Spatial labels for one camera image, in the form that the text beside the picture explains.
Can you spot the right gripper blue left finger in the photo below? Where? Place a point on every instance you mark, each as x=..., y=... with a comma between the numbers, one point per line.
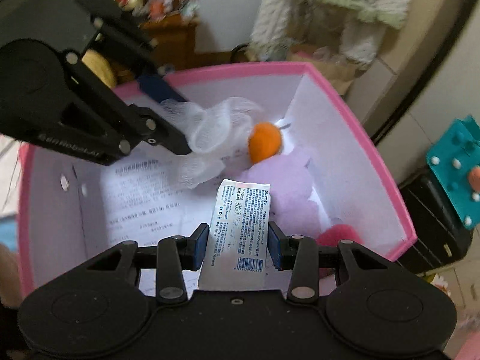
x=174, y=255

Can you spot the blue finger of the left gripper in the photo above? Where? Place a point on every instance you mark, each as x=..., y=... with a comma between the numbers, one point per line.
x=157, y=131
x=158, y=89

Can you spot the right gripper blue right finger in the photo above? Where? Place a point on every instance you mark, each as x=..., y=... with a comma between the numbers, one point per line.
x=299, y=255

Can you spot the red knitted strawberry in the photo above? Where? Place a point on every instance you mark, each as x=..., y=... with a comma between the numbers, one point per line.
x=338, y=232

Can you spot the white mesh bath pouf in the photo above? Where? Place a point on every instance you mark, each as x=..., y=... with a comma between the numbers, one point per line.
x=213, y=134

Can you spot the purple plush toy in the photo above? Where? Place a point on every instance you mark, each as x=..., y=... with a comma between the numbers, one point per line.
x=291, y=188

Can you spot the orange soft sponge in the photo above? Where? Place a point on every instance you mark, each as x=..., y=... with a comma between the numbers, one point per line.
x=264, y=142

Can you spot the pink cardboard box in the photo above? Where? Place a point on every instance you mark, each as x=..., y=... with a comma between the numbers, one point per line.
x=71, y=210

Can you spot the black suitcase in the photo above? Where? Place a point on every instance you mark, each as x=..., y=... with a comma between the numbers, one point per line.
x=442, y=238

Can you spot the teal felt handbag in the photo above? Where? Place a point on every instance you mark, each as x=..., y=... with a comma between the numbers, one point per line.
x=454, y=160

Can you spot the cream fluffy cardigan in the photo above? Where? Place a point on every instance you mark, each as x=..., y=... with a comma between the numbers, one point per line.
x=355, y=28

